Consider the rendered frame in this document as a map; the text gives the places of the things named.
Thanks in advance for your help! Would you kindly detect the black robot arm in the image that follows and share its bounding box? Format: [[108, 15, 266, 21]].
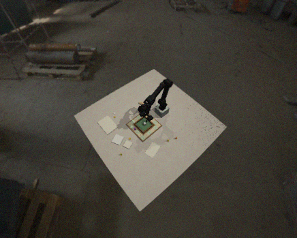
[[138, 79, 174, 117]]

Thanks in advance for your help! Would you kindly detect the beige flat square tile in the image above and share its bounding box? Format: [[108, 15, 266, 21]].
[[123, 140, 132, 149]]

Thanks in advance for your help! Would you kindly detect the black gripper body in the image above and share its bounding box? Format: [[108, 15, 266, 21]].
[[145, 110, 153, 121]]

